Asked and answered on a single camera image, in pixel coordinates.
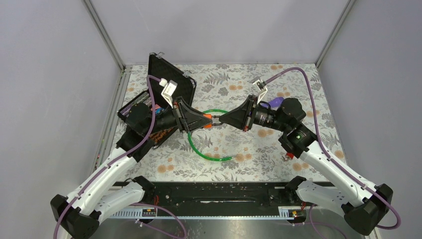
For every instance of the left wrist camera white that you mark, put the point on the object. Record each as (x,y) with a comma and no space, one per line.
(168,90)

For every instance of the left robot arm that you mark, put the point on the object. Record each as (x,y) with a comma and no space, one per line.
(79,214)

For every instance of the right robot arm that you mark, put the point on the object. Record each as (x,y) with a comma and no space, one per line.
(359,201)

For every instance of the black poker chip case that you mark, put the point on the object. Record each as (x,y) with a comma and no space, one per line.
(161,68)

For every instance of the blue round chip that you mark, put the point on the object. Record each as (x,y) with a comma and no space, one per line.
(158,110)

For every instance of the orange black padlock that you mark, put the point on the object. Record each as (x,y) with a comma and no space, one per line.
(213,120)

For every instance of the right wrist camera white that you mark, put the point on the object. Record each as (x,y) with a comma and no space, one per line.
(261,85)

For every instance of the purple cylindrical handle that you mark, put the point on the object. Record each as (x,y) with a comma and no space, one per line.
(275,103)

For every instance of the black mounting base plate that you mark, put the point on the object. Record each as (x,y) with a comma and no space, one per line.
(223,199)

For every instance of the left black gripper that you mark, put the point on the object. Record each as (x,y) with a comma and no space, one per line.
(185,114)

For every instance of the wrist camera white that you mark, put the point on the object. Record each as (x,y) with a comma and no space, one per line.
(168,90)
(261,85)

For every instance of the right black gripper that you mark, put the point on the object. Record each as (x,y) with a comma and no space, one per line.
(240,117)

